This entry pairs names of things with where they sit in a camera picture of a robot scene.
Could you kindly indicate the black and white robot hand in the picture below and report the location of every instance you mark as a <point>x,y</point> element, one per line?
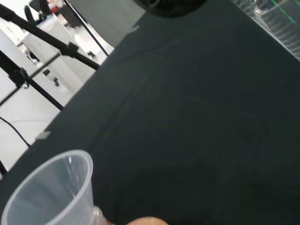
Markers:
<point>168,8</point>

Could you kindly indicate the clear round-bottom flask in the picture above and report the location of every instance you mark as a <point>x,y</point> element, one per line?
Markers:
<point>97,216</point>

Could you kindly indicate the black bench cloth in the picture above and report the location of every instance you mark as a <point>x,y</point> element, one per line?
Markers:
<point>187,117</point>

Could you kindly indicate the black tripod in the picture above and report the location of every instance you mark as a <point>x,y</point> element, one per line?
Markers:
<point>47,39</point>

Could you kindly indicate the translucent plastic funnel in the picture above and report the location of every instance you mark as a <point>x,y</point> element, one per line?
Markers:
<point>47,187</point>

